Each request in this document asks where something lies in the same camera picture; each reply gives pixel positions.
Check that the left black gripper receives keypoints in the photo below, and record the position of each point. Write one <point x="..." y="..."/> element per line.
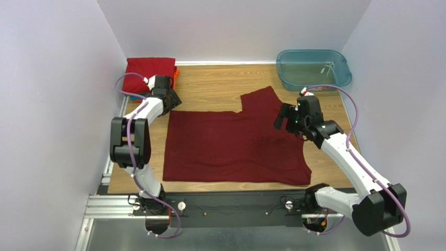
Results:
<point x="173" y="100"/>

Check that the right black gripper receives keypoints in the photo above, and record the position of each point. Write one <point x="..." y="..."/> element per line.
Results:
<point x="285" y="117"/>

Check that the maroon t shirt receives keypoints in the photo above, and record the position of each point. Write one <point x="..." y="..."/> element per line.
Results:
<point x="234" y="146"/>

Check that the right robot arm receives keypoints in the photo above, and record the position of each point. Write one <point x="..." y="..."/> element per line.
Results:
<point x="378" y="206"/>

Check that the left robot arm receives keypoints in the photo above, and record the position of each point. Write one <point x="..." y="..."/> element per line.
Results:
<point x="130" y="145"/>

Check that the teal plastic bin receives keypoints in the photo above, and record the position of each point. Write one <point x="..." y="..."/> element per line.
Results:
<point x="299" y="68"/>

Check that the folded red t shirt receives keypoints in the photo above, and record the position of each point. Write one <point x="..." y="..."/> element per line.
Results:
<point x="146" y="67"/>

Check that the folded green t shirt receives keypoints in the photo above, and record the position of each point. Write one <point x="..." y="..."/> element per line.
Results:
<point x="130" y="94"/>

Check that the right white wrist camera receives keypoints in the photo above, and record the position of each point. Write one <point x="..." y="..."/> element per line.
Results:
<point x="305" y="92"/>

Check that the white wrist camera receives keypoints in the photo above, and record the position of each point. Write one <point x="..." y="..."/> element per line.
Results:
<point x="305" y="92"/>
<point x="149" y="82"/>

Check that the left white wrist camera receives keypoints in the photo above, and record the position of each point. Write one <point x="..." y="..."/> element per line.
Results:
<point x="149" y="82"/>

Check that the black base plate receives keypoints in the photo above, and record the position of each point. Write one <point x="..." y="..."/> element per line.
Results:
<point x="264" y="208"/>

